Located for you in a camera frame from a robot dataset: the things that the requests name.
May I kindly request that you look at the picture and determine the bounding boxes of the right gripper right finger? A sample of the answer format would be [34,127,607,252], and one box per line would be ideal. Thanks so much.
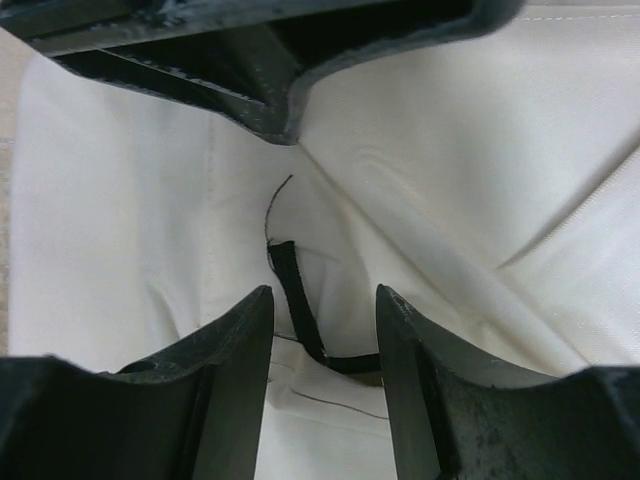
[376,285,639,479]

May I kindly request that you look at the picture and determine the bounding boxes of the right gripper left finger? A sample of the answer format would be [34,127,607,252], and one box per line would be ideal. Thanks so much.
[1,286,274,479]

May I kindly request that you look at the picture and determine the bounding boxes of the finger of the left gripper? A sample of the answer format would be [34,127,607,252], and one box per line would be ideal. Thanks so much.
[1,0,522,145]

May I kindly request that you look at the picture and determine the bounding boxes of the beige student backpack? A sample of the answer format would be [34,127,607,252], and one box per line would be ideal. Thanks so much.
[2,1,639,479]

